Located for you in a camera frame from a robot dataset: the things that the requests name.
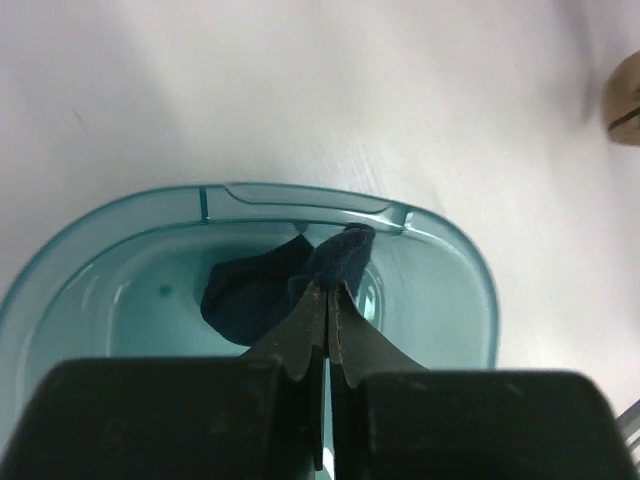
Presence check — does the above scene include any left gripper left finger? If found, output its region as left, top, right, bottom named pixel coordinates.
left=1, top=285, right=327, bottom=479

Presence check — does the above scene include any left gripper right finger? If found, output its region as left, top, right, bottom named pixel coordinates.
left=327, top=286, right=638, bottom=479

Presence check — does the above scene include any teal plastic basket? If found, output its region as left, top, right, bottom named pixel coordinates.
left=1, top=185, right=498, bottom=479

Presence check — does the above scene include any brown checkered sock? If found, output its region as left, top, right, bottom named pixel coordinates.
left=601, top=51, right=639, bottom=146

